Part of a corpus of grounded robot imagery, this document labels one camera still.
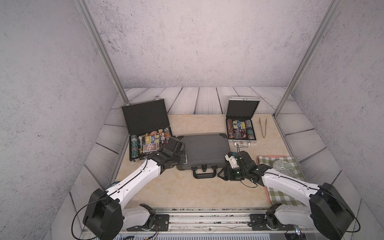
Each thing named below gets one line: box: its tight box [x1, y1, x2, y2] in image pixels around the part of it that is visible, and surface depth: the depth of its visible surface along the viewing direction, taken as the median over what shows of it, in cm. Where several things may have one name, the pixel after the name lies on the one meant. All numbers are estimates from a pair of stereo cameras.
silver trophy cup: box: [137, 135, 146, 148], surface depth 105 cm
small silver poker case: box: [225, 96, 261, 147], surface depth 109 cm
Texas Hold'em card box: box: [144, 135, 160, 144], surface depth 104 cm
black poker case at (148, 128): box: [122, 98, 174, 162], surface depth 109 cm
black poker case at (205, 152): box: [176, 133, 231, 179], surface depth 91 cm
